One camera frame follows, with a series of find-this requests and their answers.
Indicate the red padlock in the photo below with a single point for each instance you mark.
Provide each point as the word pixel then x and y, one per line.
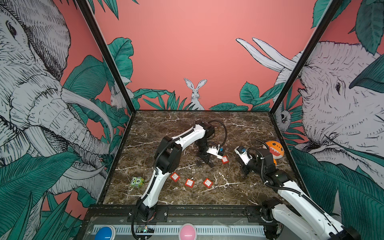
pixel 225 160
pixel 175 177
pixel 208 183
pixel 189 183

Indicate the pink push button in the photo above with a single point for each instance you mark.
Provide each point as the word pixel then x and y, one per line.
pixel 188 232

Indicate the blue push button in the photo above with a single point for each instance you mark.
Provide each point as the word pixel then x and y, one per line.
pixel 106 233

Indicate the orange shark plush toy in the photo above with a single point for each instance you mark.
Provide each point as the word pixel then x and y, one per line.
pixel 276 149

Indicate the black corner frame post right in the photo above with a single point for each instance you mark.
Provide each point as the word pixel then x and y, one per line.
pixel 325 20

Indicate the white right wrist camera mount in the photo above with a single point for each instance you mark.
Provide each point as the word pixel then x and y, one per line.
pixel 242 155

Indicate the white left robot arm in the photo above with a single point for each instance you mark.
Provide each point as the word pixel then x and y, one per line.
pixel 167 159

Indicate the black corner frame post left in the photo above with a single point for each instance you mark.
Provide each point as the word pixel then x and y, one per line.
pixel 100 40

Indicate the white slotted cable duct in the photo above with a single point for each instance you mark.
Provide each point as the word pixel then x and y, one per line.
pixel 205 230

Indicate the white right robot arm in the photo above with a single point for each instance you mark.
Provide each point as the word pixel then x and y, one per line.
pixel 303 216

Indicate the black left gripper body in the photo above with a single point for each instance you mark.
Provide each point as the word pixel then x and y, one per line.
pixel 203 147

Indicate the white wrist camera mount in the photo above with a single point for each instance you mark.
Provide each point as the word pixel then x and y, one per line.
pixel 218 151
pixel 242 155

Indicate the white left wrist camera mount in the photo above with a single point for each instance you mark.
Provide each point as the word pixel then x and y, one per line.
pixel 218 151

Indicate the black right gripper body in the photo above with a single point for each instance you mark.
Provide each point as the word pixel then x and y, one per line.
pixel 253 166

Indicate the black corner frame post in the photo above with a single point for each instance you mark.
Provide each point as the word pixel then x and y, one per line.
pixel 100 40
pixel 325 20

